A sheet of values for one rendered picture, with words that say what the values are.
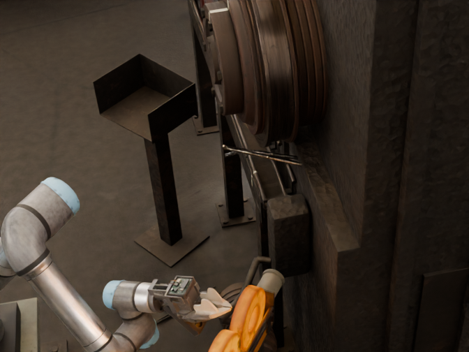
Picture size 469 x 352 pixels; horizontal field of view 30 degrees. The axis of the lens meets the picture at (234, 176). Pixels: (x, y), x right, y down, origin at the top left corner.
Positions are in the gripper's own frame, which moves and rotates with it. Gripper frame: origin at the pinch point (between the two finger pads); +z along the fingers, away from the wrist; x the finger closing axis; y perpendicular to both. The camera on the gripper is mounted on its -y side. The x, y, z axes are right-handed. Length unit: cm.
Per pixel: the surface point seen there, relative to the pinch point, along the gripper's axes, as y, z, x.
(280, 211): 7.2, 5.6, 27.4
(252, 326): -5.8, 4.7, 0.4
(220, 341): 6.4, 7.5, -14.6
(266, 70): 48, 15, 30
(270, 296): -3.1, 7.2, 8.0
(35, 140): -25, -155, 103
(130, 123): 9, -64, 66
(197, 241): -52, -69, 74
